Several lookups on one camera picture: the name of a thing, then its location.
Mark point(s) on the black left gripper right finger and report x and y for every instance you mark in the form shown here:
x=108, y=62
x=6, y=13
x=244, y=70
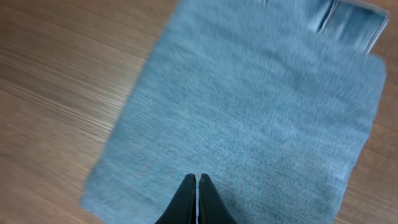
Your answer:
x=212, y=210

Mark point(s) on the blue denim jeans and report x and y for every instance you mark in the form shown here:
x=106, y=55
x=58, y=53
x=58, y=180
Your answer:
x=273, y=99

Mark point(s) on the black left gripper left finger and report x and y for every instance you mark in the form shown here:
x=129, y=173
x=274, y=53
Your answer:
x=182, y=207

